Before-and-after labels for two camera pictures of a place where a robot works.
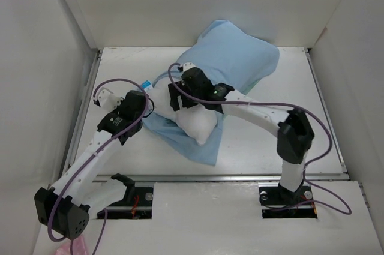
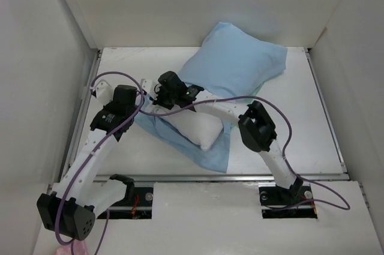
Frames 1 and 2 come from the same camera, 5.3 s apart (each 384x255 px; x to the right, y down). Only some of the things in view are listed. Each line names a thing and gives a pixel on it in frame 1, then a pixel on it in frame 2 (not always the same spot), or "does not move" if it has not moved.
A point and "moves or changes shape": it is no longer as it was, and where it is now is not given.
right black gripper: (174, 101) → (158, 90)
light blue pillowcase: (225, 56) moves or changes shape
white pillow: (197, 120) moves or changes shape
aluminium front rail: (328, 177) does not move
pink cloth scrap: (78, 248) does not move
